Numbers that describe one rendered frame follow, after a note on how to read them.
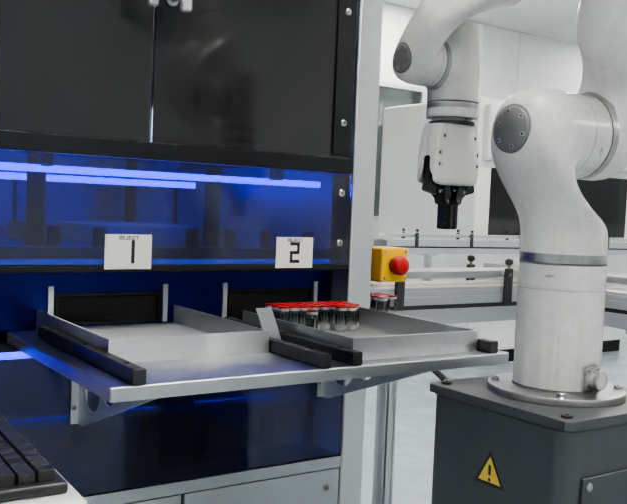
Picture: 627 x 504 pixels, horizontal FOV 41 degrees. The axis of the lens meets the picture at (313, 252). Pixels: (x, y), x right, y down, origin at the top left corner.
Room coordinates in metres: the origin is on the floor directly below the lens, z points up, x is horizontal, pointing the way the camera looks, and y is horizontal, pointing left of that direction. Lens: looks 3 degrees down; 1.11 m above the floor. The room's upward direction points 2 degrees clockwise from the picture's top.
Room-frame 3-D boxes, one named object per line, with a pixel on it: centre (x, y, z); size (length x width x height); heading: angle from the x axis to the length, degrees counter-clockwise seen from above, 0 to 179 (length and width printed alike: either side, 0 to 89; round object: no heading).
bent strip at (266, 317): (1.35, 0.04, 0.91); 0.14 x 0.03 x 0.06; 35
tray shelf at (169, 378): (1.41, 0.09, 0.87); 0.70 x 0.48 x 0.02; 124
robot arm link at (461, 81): (1.39, -0.21, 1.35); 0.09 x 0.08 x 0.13; 125
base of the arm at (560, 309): (1.20, -0.35, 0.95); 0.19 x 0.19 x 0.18
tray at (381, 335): (1.48, -0.08, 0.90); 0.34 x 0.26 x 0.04; 34
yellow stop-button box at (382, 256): (1.81, -0.15, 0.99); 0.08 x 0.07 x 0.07; 34
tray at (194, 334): (1.38, 0.27, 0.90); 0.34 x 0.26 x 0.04; 34
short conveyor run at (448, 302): (2.09, -0.31, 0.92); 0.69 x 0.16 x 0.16; 124
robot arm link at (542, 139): (1.18, -0.33, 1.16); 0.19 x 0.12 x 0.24; 125
